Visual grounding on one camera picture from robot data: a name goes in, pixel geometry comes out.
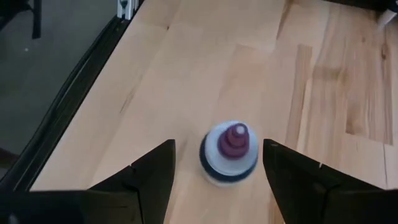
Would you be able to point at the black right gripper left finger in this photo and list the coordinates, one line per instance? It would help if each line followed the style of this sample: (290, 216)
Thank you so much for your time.
(124, 199)

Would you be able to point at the silver aluminium bracket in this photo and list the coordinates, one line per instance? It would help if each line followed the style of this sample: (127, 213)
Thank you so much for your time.
(126, 9)

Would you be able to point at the black aluminium table frame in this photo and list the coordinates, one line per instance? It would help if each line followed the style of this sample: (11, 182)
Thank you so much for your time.
(62, 105)

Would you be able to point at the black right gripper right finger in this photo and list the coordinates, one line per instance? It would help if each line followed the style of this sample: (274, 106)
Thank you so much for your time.
(311, 199)

